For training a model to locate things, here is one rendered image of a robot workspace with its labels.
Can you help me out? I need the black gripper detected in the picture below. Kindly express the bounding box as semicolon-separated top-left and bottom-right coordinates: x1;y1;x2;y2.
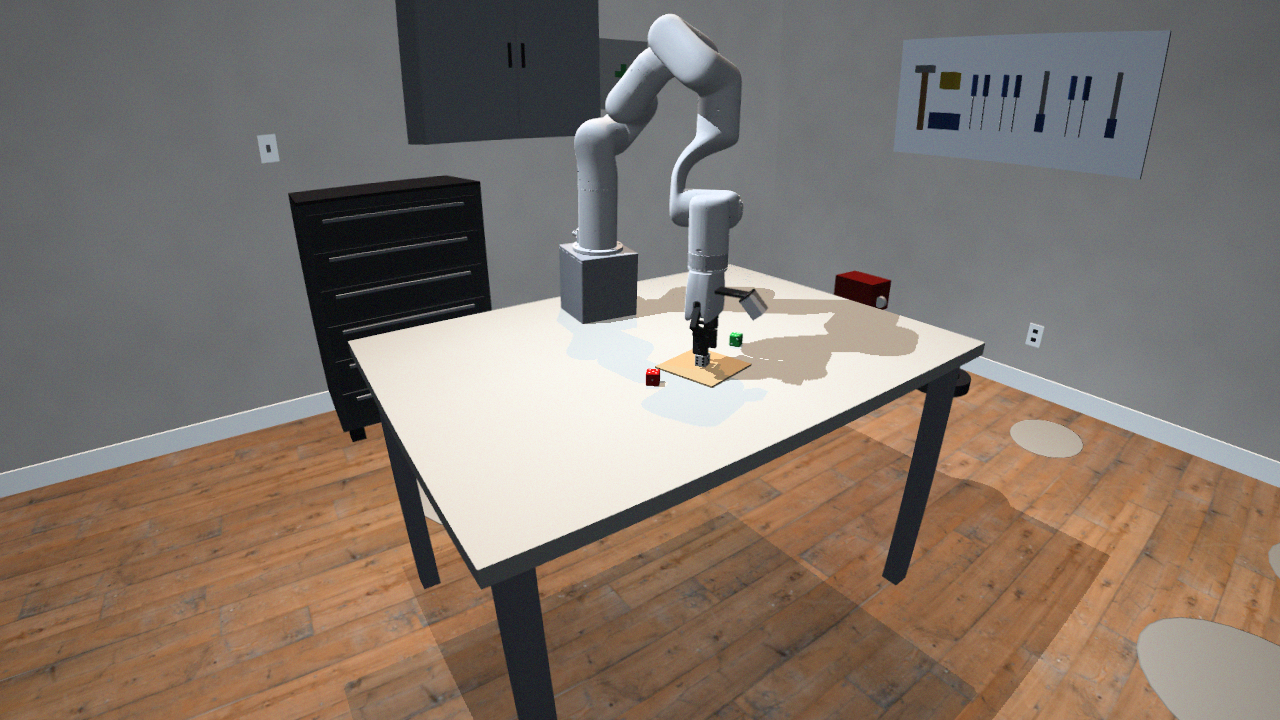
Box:
684;266;728;356

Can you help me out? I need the tan flat mat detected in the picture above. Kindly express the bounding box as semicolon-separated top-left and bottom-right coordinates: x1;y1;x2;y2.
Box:
655;348;753;388

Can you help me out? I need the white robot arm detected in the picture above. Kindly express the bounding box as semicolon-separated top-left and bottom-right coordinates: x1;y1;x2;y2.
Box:
572;14;742;272

